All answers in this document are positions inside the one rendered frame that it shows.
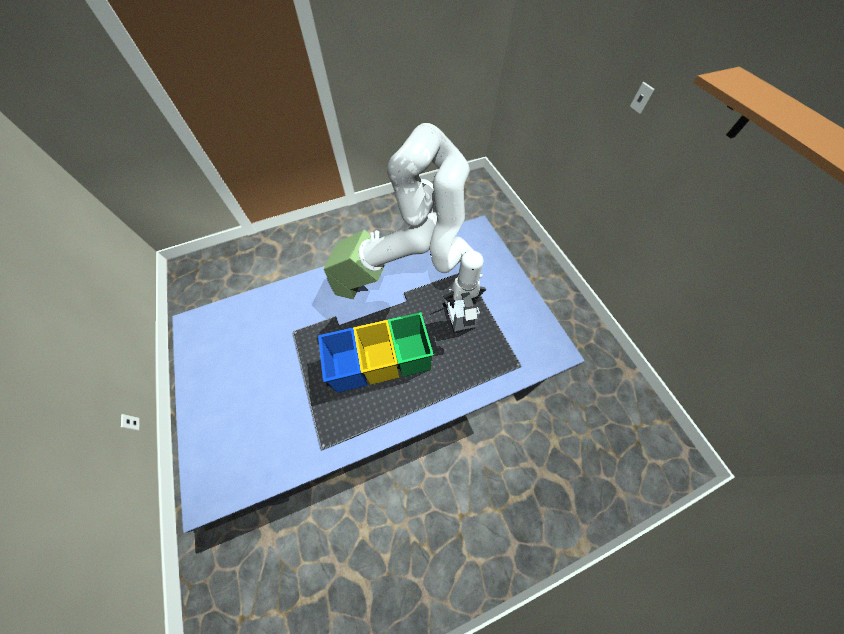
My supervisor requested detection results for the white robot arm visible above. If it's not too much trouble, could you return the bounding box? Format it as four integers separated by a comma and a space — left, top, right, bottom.
359, 123, 483, 289

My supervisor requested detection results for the blue open-top bin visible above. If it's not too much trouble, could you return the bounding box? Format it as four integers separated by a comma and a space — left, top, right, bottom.
319, 328, 367, 393

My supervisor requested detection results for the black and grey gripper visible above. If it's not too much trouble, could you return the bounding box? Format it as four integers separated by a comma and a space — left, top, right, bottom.
444, 278, 486, 309

